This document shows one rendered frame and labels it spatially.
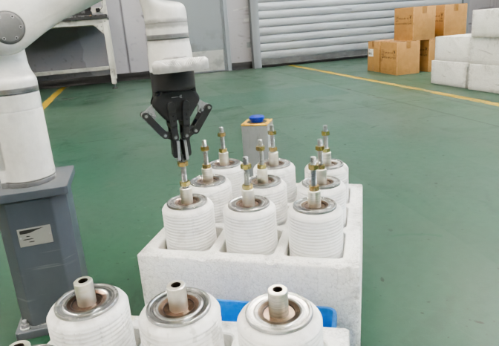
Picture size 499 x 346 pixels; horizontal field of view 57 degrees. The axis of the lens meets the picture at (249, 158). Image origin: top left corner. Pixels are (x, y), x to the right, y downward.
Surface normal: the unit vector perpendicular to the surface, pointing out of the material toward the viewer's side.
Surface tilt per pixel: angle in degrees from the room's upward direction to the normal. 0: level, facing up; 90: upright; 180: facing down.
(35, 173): 90
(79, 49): 90
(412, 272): 0
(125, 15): 90
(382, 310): 0
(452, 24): 90
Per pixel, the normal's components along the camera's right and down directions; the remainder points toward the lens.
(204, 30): 0.26, 0.26
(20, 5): 0.59, -0.07
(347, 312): -0.24, 0.29
